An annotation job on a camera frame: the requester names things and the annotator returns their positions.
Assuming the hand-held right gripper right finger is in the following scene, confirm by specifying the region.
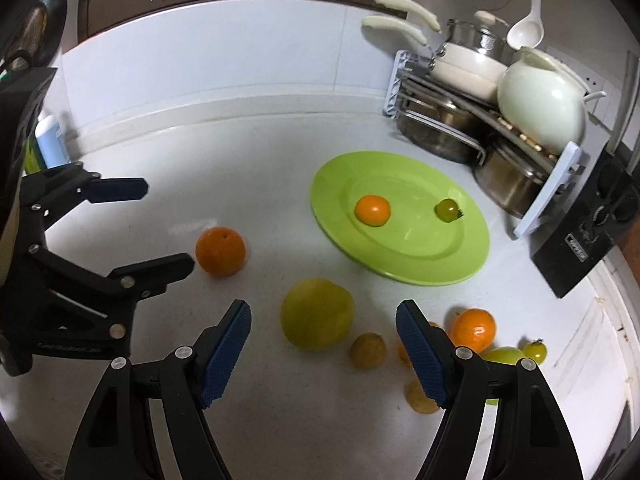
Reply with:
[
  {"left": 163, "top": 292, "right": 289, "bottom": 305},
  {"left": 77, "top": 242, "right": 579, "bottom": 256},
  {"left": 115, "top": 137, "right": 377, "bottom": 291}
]
[{"left": 395, "top": 299, "right": 583, "bottom": 480}]

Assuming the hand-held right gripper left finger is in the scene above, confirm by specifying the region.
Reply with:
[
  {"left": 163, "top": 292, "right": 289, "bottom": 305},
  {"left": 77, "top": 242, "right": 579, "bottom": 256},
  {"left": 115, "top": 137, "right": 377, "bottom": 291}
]
[{"left": 65, "top": 299, "right": 252, "bottom": 480}]

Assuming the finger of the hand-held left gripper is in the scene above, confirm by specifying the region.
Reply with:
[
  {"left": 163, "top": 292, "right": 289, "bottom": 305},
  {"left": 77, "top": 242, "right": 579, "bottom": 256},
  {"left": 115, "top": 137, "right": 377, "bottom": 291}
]
[
  {"left": 29, "top": 246, "right": 196, "bottom": 319},
  {"left": 20, "top": 161, "right": 149, "bottom": 257}
]

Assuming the small orange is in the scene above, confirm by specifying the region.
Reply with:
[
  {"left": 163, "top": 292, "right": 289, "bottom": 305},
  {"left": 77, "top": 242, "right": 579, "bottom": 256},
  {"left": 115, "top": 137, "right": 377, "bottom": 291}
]
[
  {"left": 354, "top": 194, "right": 392, "bottom": 227},
  {"left": 397, "top": 321, "right": 446, "bottom": 367}
]

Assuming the medium orange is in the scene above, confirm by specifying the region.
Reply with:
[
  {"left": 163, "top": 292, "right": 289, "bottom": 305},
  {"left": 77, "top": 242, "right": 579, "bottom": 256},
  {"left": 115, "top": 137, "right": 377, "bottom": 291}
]
[{"left": 447, "top": 308, "right": 497, "bottom": 353}]

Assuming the large orange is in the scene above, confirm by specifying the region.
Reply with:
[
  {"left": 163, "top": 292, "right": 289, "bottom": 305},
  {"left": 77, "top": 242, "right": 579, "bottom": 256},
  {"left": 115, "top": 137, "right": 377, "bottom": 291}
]
[{"left": 195, "top": 227, "right": 247, "bottom": 277}]

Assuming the green apple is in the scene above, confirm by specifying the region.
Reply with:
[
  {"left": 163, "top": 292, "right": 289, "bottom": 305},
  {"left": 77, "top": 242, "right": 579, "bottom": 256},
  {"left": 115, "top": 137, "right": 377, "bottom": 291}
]
[{"left": 481, "top": 346, "right": 527, "bottom": 407}]

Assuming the green plastic plate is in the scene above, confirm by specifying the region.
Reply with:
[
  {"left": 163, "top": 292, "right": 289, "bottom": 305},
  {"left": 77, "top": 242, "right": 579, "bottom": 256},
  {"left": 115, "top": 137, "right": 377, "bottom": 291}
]
[{"left": 309, "top": 151, "right": 491, "bottom": 287}]

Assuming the large yellow-green fruit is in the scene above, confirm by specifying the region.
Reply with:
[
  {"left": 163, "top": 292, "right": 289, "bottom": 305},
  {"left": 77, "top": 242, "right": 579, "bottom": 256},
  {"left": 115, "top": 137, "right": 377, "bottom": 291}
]
[{"left": 280, "top": 278, "right": 356, "bottom": 352}]

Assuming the yellow-green tomato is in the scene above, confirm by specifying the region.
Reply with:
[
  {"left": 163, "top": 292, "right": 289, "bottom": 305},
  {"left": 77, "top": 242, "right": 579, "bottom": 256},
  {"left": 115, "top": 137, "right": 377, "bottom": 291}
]
[{"left": 521, "top": 339, "right": 548, "bottom": 365}]

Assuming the white and blue bottle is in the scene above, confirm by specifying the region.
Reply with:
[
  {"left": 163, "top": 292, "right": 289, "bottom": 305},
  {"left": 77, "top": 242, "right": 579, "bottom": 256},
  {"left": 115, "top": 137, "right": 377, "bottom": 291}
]
[{"left": 35, "top": 115, "right": 71, "bottom": 171}]

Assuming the green bottle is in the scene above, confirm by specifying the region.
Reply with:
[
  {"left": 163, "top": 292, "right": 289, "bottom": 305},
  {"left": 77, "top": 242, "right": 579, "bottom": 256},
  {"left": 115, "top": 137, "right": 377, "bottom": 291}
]
[{"left": 22, "top": 125, "right": 48, "bottom": 176}]

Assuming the dark wok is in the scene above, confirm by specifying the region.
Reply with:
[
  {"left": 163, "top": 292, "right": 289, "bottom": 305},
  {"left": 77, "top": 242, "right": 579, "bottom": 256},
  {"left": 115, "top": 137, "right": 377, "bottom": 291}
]
[{"left": 25, "top": 0, "right": 68, "bottom": 68}]

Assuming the green tomato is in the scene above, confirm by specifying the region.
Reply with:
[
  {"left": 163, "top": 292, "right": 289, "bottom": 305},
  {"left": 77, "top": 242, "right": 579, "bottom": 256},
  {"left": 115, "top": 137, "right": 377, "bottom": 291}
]
[{"left": 434, "top": 198, "right": 463, "bottom": 225}]

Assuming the dark wooden cabinet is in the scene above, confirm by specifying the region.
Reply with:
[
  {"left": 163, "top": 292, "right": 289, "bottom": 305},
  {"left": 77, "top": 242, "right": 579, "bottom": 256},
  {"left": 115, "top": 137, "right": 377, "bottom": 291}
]
[{"left": 77, "top": 0, "right": 418, "bottom": 41}]

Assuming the black knife block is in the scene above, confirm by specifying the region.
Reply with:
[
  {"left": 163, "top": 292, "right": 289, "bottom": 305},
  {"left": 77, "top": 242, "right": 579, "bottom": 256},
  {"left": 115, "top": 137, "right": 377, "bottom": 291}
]
[{"left": 530, "top": 147, "right": 640, "bottom": 300}]

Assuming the white dish rack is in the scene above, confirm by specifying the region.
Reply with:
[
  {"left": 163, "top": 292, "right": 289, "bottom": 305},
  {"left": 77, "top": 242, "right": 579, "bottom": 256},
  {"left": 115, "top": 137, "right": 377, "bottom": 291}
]
[{"left": 382, "top": 50, "right": 586, "bottom": 238}]

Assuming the wooden beaded trivet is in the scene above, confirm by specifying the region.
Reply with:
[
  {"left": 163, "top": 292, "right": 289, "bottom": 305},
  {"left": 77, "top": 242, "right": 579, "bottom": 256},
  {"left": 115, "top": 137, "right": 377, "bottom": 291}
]
[{"left": 495, "top": 115, "right": 558, "bottom": 158}]

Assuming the white ceramic pot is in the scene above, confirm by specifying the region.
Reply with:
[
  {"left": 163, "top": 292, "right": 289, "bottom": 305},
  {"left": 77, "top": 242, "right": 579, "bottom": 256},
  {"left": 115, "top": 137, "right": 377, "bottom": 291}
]
[{"left": 496, "top": 46, "right": 608, "bottom": 157}]

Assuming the white saucepan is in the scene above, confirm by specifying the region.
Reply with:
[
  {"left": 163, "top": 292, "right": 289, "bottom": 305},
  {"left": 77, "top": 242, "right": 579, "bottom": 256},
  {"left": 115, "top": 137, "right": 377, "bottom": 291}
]
[{"left": 361, "top": 16, "right": 511, "bottom": 103}]

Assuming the steel pot with glass lid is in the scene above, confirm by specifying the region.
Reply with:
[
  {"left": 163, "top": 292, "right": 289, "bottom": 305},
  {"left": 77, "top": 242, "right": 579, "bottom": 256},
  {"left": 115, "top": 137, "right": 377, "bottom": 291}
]
[{"left": 374, "top": 0, "right": 513, "bottom": 61}]

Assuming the white ladle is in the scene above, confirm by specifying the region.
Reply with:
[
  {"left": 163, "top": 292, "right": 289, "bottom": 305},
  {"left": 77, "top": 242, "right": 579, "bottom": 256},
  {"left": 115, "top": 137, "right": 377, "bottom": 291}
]
[{"left": 506, "top": 0, "right": 546, "bottom": 51}]

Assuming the white wall socket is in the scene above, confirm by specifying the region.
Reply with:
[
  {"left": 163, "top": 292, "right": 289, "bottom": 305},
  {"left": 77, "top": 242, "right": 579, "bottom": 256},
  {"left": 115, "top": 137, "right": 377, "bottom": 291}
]
[{"left": 545, "top": 45, "right": 621, "bottom": 116}]

